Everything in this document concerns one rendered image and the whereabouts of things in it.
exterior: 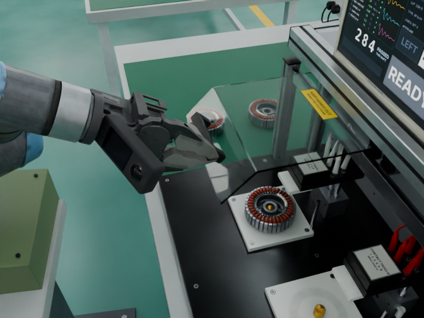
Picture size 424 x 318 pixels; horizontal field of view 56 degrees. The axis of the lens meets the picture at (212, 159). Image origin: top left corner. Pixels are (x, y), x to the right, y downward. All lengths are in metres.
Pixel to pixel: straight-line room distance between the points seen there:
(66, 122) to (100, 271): 1.31
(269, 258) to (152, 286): 0.93
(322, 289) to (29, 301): 0.57
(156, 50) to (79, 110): 1.10
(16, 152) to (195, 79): 0.78
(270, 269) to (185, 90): 0.72
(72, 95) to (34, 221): 0.41
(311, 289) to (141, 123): 0.47
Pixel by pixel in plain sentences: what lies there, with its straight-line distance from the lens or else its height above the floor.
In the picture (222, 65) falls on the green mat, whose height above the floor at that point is 0.75.
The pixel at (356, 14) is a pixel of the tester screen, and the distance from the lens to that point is 0.75.
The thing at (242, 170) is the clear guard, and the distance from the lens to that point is 0.62.
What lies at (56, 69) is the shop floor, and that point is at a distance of 3.16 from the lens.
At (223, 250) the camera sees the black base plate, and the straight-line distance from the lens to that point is 0.86.
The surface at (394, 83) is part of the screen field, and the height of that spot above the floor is 1.16.
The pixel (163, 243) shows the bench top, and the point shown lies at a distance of 0.91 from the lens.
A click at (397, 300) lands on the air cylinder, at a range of 0.81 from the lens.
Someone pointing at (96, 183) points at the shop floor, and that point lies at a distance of 2.14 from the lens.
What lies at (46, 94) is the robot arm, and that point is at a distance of 0.53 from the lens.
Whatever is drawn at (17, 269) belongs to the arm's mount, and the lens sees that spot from 0.85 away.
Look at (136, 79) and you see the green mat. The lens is 1.43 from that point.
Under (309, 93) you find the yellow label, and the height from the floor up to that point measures 1.07.
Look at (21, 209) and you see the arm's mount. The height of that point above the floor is 0.85.
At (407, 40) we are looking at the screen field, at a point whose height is 1.22.
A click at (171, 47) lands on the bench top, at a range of 1.62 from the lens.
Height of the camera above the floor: 1.48
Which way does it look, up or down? 43 degrees down
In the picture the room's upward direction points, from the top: straight up
